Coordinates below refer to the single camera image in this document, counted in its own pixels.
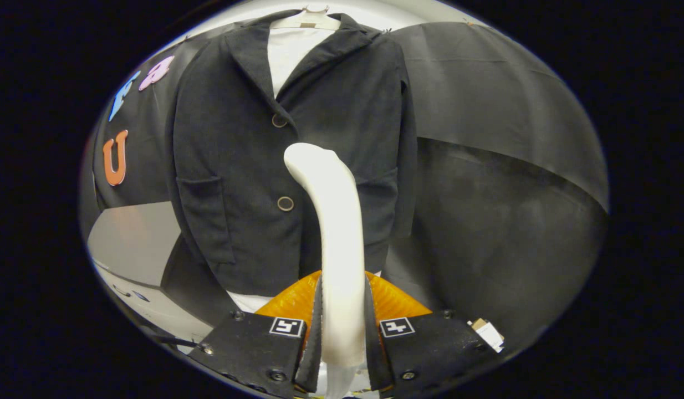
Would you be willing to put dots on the white mannequin torso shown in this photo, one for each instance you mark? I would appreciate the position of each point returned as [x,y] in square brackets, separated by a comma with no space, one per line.
[292,55]

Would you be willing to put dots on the grey cabinet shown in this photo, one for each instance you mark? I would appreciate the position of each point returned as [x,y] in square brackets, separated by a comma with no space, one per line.
[134,238]

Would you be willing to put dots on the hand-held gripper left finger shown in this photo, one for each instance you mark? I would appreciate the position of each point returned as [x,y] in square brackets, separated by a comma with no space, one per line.
[253,349]

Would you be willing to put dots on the small cardboard box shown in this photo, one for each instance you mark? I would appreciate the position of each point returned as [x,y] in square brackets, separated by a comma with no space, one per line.
[489,334]

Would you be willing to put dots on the black button jacket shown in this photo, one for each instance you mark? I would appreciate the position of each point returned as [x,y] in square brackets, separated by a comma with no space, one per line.
[236,166]

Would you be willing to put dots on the black backdrop cloth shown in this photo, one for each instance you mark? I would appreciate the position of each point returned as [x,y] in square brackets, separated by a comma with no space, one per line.
[514,166]

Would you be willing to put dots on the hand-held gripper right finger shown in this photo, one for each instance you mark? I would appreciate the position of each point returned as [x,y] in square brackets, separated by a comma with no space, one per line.
[430,349]

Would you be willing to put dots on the white garment steamer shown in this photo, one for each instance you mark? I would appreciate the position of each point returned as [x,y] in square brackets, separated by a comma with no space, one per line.
[342,244]

